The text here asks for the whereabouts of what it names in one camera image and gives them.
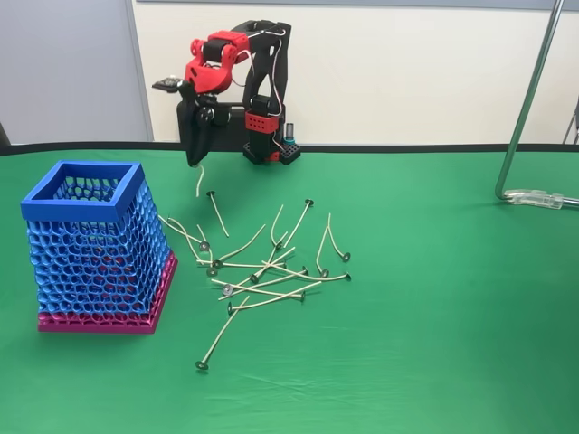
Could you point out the curved candle wick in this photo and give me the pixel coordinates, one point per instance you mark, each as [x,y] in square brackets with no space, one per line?
[199,185]

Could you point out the blue and pink lattice box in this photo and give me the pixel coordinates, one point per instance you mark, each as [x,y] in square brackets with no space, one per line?
[90,253]

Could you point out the green cloth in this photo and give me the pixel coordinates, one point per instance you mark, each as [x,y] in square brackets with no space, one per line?
[407,339]

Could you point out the chrome metal stand pole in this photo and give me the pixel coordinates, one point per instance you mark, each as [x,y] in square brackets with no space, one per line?
[529,95]

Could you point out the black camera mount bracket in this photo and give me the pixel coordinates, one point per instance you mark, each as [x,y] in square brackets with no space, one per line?
[186,92]

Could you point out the straight candle wick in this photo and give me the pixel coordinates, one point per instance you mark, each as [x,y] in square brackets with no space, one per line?
[210,193]

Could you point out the small wrist camera board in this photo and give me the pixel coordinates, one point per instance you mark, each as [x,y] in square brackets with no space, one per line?
[166,84]

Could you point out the clear plastic stand foot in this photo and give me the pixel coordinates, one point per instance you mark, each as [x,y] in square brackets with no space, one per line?
[538,198]

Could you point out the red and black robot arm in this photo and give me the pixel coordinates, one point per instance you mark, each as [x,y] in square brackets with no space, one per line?
[212,74]

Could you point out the black perforated arm base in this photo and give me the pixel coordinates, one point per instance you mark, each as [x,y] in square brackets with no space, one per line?
[289,153]

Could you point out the small dark cylinder plug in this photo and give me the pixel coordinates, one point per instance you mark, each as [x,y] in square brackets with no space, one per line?
[290,133]

